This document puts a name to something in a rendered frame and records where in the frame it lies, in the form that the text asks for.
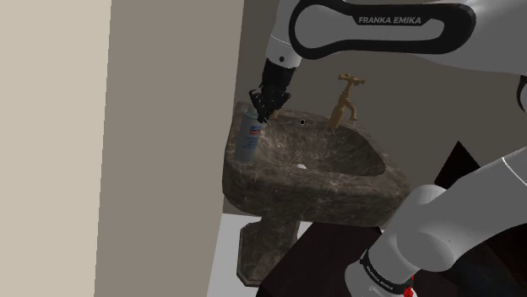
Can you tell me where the grey spray can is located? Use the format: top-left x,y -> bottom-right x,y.
233,104 -> 264,164

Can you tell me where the brass tap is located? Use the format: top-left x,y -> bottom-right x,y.
328,73 -> 367,129

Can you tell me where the brown marble pedestal sink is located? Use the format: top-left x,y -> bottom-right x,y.
222,100 -> 411,288

